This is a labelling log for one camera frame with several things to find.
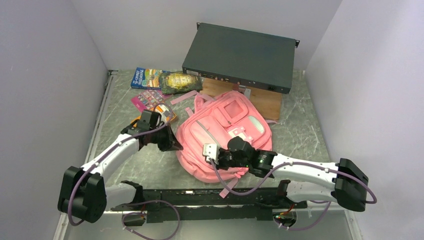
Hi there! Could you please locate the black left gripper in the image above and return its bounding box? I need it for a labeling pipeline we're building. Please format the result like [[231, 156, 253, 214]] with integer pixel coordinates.
[[149, 122, 182, 151]]

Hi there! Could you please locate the pink student backpack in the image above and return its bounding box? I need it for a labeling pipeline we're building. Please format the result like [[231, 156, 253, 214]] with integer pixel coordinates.
[[175, 90, 272, 183]]

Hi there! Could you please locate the dark green yellow book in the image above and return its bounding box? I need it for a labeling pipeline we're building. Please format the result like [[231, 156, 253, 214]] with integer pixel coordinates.
[[159, 71, 203, 95]]

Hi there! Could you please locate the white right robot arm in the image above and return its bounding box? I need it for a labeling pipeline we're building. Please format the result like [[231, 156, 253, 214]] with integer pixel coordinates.
[[203, 136, 377, 212]]

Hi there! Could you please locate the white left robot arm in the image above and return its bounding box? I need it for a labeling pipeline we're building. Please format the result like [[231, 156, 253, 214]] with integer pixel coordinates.
[[57, 110, 183, 226]]

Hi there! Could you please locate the orange book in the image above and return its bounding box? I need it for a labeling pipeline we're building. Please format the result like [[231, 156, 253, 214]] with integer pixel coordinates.
[[133, 101, 177, 124]]

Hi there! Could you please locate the pink sticker card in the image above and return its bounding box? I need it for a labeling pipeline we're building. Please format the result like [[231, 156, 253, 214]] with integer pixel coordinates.
[[130, 89, 173, 113]]

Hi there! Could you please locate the wooden support block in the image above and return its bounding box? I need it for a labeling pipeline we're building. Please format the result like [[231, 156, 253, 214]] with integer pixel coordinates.
[[200, 78, 283, 121]]

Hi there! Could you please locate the blue treehouse book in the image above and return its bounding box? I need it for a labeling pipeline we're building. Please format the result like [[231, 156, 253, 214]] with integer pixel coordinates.
[[130, 67, 169, 90]]

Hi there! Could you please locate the dark green rack device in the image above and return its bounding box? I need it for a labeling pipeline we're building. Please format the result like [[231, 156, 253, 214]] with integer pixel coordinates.
[[182, 22, 300, 94]]

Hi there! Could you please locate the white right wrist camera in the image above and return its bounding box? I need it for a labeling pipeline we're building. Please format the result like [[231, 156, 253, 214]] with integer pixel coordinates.
[[202, 143, 220, 165]]

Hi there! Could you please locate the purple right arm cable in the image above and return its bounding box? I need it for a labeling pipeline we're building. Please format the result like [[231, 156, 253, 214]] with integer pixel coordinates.
[[206, 157, 378, 232]]

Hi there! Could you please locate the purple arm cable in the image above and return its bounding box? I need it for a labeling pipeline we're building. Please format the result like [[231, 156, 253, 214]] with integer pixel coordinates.
[[67, 102, 181, 240], [206, 157, 378, 232]]

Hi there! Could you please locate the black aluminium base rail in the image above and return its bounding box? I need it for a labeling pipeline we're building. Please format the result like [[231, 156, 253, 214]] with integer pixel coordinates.
[[61, 187, 312, 223]]

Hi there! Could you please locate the grey metal bracket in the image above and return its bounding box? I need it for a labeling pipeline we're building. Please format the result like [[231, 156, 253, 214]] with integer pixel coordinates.
[[232, 84, 251, 99]]

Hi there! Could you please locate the silver side rail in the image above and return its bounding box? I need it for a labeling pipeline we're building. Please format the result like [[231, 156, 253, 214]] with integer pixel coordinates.
[[83, 70, 119, 165]]

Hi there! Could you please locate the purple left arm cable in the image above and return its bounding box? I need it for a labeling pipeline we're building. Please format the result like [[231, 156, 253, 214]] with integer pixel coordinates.
[[67, 102, 181, 240]]

